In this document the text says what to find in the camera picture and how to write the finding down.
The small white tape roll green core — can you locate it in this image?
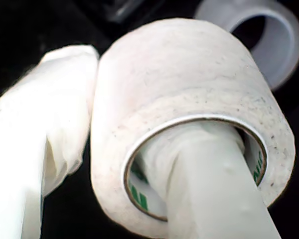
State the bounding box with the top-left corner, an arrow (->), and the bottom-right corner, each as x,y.
89,17 -> 296,234

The large white tape roll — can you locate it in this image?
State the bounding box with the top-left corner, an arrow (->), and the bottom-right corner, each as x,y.
194,0 -> 299,92

